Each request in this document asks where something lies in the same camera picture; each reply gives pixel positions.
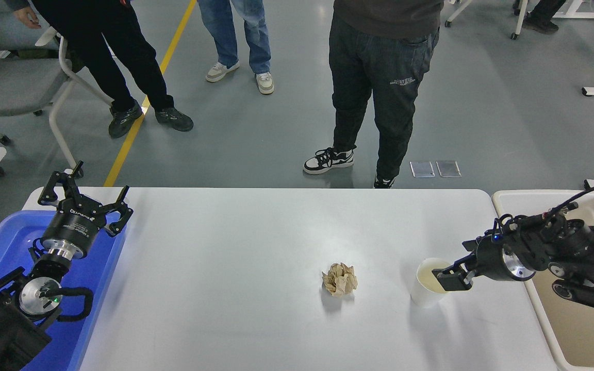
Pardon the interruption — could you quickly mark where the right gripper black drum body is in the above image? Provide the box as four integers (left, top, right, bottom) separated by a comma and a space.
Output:
475, 233, 515, 282

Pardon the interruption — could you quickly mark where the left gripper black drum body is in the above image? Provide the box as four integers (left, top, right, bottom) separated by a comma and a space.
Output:
41, 199, 107, 256

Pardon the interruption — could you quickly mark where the white paper cup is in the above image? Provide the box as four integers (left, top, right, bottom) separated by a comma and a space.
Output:
410, 258, 453, 309

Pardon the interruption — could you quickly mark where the tan paper ball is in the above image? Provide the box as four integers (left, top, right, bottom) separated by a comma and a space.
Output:
322, 263, 358, 298

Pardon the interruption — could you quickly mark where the person's hand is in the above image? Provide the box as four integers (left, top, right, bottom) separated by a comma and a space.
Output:
13, 6, 42, 29

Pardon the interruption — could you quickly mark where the blue plastic tray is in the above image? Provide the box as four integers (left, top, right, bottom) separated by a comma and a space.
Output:
0, 210, 128, 371

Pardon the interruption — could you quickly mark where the yellow floor tape line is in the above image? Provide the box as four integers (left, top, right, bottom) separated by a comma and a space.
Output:
104, 0, 198, 187

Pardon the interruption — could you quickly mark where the dark green jacket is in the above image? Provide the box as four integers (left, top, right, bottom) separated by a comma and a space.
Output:
59, 33, 86, 73

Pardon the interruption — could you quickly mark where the large pale plastic bin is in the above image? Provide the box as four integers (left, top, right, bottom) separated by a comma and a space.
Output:
492, 190, 594, 371

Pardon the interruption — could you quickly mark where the grey chair with white frame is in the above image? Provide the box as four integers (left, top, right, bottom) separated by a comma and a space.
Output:
0, 0, 114, 176

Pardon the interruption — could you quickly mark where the white desk frame with casters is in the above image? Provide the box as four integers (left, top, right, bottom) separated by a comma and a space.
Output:
510, 0, 594, 40

